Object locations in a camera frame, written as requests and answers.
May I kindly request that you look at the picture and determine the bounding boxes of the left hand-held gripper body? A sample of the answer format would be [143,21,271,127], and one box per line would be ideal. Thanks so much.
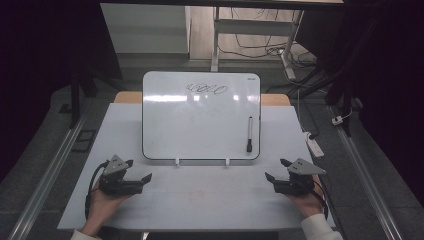
[98,154,144,197]

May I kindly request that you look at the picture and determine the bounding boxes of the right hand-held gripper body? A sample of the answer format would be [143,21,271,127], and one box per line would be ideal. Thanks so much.
[273,157,327,197]

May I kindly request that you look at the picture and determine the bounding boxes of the white marker with black cap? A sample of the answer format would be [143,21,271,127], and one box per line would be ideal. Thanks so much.
[246,116,254,154]

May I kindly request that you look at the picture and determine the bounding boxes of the white whiteboard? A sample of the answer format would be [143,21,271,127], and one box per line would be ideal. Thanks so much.
[141,70,262,162]

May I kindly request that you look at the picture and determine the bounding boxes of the person's right hand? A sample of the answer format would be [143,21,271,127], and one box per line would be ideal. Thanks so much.
[286,175,326,220]

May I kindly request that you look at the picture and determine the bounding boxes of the person's left hand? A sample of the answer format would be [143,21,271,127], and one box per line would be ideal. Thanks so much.
[81,179,134,236]

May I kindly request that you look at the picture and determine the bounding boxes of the white power strip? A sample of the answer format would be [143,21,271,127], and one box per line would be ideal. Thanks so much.
[302,131,325,159]

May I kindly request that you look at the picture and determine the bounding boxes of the black floor plate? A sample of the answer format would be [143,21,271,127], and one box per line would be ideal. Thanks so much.
[71,129,98,154]

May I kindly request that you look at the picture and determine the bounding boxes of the black metal stand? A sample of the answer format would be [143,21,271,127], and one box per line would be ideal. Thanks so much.
[59,66,101,130]
[288,66,364,138]

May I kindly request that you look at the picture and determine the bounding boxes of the grey cabinet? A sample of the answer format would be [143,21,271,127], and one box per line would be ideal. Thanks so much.
[100,3,191,55]

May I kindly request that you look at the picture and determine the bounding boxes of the dark curtain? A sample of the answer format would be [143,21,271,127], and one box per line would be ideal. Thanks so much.
[296,0,424,206]
[0,0,123,183]

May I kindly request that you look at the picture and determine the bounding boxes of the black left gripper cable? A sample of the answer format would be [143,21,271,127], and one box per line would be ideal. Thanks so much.
[84,160,111,221]

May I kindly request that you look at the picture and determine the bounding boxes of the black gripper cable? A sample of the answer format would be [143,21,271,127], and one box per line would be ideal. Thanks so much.
[84,160,111,221]
[311,179,330,220]

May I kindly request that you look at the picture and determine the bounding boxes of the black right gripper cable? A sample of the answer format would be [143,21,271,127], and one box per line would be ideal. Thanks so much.
[311,179,330,220]

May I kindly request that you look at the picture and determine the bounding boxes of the aluminium floor rail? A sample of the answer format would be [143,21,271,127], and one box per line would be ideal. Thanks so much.
[8,109,89,240]
[328,106,404,240]

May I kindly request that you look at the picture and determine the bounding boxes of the black floor cables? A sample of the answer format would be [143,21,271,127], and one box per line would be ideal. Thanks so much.
[218,8,318,68]

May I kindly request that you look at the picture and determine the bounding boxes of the white desk frame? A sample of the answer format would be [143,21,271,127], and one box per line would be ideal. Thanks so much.
[210,6,305,81]

